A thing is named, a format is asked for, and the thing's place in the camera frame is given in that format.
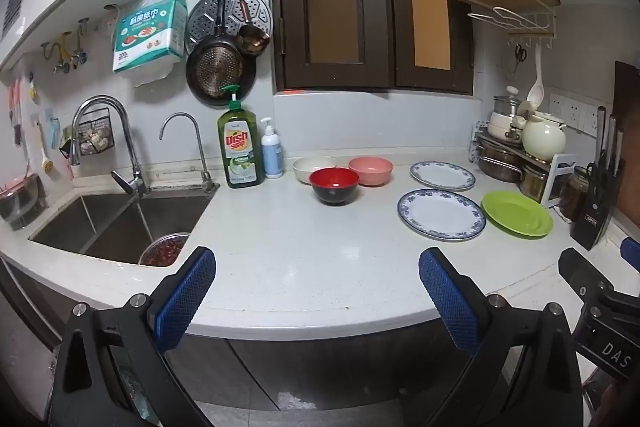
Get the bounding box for white rice spoon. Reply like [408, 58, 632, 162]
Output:
[526, 44, 546, 105]

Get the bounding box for stainless steel double sink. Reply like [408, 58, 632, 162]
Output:
[28, 184, 221, 267]

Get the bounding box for white pump bottle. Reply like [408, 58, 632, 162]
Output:
[260, 117, 284, 179]

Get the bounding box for blue patterned white plate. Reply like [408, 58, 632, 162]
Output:
[410, 161, 476, 191]
[397, 188, 487, 242]

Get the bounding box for pink hanging brush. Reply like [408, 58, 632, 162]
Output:
[7, 79, 26, 148]

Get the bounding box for yellow dish brush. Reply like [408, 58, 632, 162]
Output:
[39, 142, 57, 174]

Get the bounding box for brown glass jar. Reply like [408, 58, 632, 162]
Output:
[559, 167, 591, 220]

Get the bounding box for tall chrome kitchen faucet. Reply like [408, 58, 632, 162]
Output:
[70, 95, 151, 198]

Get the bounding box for black frying pan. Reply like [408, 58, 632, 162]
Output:
[186, 0, 256, 108]

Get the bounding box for steel colander with red fruit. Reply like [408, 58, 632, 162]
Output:
[138, 232, 192, 268]

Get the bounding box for steel bowl with pink rim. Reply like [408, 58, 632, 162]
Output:
[0, 173, 41, 230]

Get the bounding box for black kitchen shears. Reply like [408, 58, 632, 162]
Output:
[586, 163, 609, 195]

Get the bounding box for dark brown cutting board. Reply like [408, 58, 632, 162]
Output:
[614, 61, 640, 228]

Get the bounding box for dark brown wooden window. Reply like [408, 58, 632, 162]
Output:
[268, 0, 475, 96]

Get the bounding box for kitchen paper towel pack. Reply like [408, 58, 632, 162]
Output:
[112, 0, 188, 88]

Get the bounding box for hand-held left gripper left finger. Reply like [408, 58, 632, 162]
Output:
[47, 246, 217, 427]

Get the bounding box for green plate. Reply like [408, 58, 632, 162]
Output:
[481, 191, 554, 239]

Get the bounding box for round metal steamer rack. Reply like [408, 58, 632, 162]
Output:
[186, 0, 274, 58]

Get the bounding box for white wall socket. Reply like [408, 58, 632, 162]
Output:
[549, 94, 601, 136]

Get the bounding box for white hanging wire rack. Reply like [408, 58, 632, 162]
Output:
[467, 4, 557, 48]

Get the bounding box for green dish soap bottle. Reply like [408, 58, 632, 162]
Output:
[217, 85, 265, 189]

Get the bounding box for wall water valve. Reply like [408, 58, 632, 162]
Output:
[70, 18, 92, 66]
[41, 38, 72, 74]

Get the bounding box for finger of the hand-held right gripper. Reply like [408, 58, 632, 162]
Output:
[558, 248, 621, 306]
[619, 237, 640, 264]

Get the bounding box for white bowl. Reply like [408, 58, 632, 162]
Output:
[292, 156, 338, 184]

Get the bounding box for white pot with glass lid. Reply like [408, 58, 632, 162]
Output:
[488, 86, 526, 140]

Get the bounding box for cream ceramic pot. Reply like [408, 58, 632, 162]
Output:
[521, 109, 568, 162]

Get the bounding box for black wire basket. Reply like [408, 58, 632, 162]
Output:
[75, 107, 115, 156]

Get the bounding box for metal pot rack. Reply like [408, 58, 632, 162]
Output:
[470, 121, 578, 208]

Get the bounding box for large stainless steel pot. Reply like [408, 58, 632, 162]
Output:
[475, 139, 523, 184]

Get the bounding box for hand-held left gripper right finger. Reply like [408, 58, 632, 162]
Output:
[418, 247, 586, 427]

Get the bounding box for thin chrome gooseneck faucet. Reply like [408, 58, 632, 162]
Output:
[159, 112, 217, 192]

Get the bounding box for black knife block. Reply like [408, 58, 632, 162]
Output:
[570, 157, 626, 251]

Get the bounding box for red and black bowl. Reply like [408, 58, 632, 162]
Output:
[309, 167, 360, 206]

